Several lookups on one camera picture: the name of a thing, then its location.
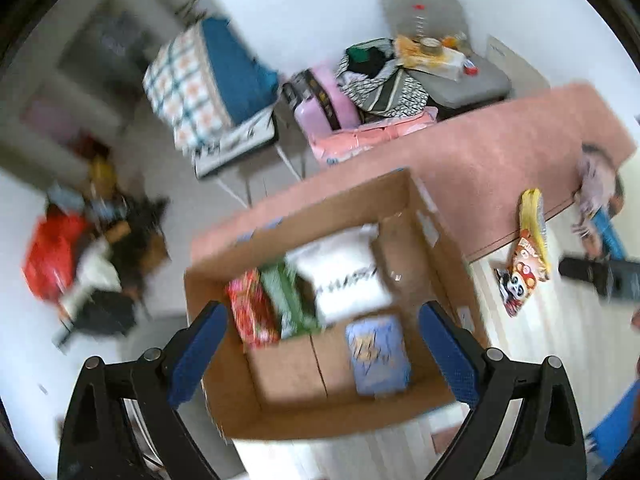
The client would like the grey cabinet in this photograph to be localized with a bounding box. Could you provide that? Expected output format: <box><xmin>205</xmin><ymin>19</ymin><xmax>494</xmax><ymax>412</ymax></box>
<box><xmin>0</xmin><ymin>0</ymin><xmax>201</xmax><ymax>183</ymax></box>

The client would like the red bag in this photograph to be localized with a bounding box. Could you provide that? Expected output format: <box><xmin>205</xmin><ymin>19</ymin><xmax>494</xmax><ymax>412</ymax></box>
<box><xmin>22</xmin><ymin>212</ymin><xmax>91</xmax><ymax>303</ymax></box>

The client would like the cardboard box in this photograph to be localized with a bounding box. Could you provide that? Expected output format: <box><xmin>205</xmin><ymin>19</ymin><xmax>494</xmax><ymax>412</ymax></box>
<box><xmin>183</xmin><ymin>168</ymin><xmax>494</xmax><ymax>442</ymax></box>

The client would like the black white patterned bag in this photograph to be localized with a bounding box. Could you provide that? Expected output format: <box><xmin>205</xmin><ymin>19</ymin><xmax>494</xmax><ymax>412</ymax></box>
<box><xmin>335</xmin><ymin>37</ymin><xmax>431</xmax><ymax>113</ymax></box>

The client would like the checkered storage bag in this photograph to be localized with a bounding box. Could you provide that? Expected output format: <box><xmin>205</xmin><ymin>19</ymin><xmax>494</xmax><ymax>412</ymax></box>
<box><xmin>142</xmin><ymin>25</ymin><xmax>236</xmax><ymax>151</ymax></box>

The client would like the pink wrapped bundle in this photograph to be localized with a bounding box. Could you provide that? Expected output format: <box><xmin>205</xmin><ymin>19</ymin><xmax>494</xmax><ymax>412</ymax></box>
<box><xmin>307</xmin><ymin>107</ymin><xmax>440</xmax><ymax>167</ymax></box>

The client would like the yellow plastic packet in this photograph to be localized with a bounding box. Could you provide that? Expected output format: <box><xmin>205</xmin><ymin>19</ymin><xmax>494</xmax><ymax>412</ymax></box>
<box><xmin>394</xmin><ymin>33</ymin><xmax>469</xmax><ymax>80</ymax></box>

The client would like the white soft packet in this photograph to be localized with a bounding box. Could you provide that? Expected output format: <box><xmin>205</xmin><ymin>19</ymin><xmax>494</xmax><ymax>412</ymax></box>
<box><xmin>285</xmin><ymin>223</ymin><xmax>396</xmax><ymax>327</ymax></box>

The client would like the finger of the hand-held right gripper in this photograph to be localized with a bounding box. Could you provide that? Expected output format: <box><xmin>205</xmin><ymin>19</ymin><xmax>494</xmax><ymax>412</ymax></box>
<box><xmin>558</xmin><ymin>256</ymin><xmax>640</xmax><ymax>303</ymax></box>

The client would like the grey padded chair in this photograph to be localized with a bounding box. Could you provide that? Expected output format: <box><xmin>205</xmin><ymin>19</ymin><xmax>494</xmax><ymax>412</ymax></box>
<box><xmin>380</xmin><ymin>0</ymin><xmax>512</xmax><ymax>109</ymax></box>

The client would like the light blue printed packet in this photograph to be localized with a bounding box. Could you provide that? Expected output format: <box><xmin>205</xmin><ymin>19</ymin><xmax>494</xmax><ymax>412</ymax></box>
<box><xmin>345</xmin><ymin>314</ymin><xmax>413</xmax><ymax>397</ymax></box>

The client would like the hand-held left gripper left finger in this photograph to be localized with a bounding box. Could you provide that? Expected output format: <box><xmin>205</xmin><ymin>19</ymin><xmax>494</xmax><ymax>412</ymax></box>
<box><xmin>56</xmin><ymin>301</ymin><xmax>231</xmax><ymax>480</ymax></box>

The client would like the folding stand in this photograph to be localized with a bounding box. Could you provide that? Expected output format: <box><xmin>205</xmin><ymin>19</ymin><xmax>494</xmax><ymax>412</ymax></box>
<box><xmin>192</xmin><ymin>110</ymin><xmax>306</xmax><ymax>208</ymax></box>

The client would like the pink suitcase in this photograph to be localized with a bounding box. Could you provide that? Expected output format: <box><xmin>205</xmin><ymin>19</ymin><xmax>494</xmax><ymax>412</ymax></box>
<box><xmin>282</xmin><ymin>62</ymin><xmax>363</xmax><ymax>136</ymax></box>

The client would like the grey plush doll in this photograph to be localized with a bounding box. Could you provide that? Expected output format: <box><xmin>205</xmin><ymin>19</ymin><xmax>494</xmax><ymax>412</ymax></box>
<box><xmin>570</xmin><ymin>142</ymin><xmax>626</xmax><ymax>256</ymax></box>

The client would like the yellow snack packet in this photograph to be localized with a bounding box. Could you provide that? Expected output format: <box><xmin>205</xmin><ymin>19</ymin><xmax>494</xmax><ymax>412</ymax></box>
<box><xmin>517</xmin><ymin>188</ymin><xmax>551</xmax><ymax>281</ymax></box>

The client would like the green packet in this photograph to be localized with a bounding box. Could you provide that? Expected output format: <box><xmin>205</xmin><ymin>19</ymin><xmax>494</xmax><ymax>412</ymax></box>
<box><xmin>260</xmin><ymin>257</ymin><xmax>323</xmax><ymax>339</ymax></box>

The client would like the red patterned packet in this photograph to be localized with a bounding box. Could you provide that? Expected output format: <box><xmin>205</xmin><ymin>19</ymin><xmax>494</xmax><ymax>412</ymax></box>
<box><xmin>226</xmin><ymin>268</ymin><xmax>281</xmax><ymax>351</ymax></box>

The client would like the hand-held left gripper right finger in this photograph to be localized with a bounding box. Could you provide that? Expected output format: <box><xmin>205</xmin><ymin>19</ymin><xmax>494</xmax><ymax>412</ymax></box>
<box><xmin>418</xmin><ymin>301</ymin><xmax>589</xmax><ymax>480</ymax></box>

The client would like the panda print snack packet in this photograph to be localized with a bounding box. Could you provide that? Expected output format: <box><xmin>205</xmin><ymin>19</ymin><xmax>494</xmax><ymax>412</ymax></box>
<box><xmin>492</xmin><ymin>232</ymin><xmax>548</xmax><ymax>318</ymax></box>

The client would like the pink blanket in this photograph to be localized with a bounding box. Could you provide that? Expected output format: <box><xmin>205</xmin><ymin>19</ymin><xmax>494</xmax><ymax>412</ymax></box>
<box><xmin>190</xmin><ymin>81</ymin><xmax>639</xmax><ymax>273</ymax></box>

